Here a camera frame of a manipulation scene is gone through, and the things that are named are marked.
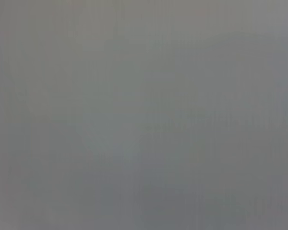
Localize blue denim shorts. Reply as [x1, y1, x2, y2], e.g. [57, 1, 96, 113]
[0, 0, 288, 230]

